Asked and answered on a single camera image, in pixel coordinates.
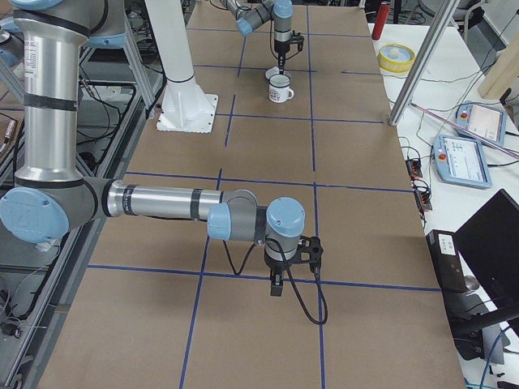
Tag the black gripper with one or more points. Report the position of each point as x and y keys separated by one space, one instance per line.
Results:
x=280 y=48
x=276 y=267

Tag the clear glass funnel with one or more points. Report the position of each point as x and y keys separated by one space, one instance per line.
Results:
x=279 y=80

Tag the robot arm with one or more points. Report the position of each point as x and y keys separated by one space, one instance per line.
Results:
x=279 y=14
x=51 y=197

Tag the white enamel mug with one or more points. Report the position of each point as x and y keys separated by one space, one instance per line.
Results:
x=280 y=95

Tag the yellow rimmed bowl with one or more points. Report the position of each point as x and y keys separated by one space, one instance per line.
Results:
x=396 y=58

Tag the red cylinder tube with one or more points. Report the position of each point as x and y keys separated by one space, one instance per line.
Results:
x=380 y=21

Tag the black computer box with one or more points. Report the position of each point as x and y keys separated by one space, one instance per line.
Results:
x=446 y=261

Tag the near teach pendant tablet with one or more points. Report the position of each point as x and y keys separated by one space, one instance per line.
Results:
x=461 y=161

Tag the teach pendant tablet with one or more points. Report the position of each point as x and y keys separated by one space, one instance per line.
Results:
x=483 y=120
x=461 y=161

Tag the far teach pendant tablet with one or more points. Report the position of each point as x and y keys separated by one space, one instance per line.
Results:
x=483 y=120

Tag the black monitor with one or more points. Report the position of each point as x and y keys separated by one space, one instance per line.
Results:
x=488 y=242

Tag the wooden beam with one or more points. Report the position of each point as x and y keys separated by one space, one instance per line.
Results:
x=502 y=74

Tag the grabber reach stick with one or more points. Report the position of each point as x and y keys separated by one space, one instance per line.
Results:
x=463 y=130

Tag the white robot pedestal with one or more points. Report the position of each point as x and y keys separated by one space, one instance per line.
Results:
x=185 y=107

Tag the aluminium frame post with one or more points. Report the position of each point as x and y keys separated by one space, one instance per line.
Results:
x=431 y=40

